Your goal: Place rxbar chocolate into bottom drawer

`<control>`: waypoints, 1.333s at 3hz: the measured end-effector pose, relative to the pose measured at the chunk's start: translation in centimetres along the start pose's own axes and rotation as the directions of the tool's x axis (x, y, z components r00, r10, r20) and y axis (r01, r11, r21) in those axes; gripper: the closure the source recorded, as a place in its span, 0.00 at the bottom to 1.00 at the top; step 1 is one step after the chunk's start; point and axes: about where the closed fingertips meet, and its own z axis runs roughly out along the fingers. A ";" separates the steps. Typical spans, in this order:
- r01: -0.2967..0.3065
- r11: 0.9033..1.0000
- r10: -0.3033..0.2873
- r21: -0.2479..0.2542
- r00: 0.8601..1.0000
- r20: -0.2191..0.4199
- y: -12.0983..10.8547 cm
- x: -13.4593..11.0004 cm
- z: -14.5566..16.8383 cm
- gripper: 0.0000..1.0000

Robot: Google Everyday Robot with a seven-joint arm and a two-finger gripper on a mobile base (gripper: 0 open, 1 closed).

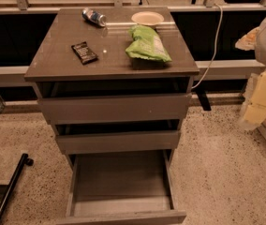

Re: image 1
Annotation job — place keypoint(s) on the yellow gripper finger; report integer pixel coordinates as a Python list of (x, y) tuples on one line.
[(248, 41), (253, 110)]

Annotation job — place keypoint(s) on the black rxbar chocolate wrapper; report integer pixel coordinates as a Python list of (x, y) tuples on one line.
[(84, 53)]

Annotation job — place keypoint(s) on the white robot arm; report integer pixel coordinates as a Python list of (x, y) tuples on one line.
[(260, 47)]

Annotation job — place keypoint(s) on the grey top drawer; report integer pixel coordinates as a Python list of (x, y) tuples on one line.
[(84, 110)]

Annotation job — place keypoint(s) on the grey drawer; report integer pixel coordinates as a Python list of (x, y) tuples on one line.
[(123, 188), (118, 142), (84, 110)]

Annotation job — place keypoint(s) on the grey drawer cabinet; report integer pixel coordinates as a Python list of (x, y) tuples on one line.
[(57, 72)]

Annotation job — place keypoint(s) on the grey middle drawer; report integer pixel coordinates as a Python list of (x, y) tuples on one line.
[(118, 142)]

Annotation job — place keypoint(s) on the grey bottom drawer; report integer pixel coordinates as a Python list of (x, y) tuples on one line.
[(123, 188)]

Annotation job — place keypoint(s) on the black table leg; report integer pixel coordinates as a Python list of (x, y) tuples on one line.
[(203, 100)]

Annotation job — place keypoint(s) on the green chip bag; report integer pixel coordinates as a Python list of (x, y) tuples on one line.
[(146, 44)]

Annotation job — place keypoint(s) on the blue soda can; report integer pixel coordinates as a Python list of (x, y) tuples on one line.
[(94, 17)]

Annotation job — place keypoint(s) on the black metal bar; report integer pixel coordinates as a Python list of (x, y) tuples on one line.
[(24, 160)]

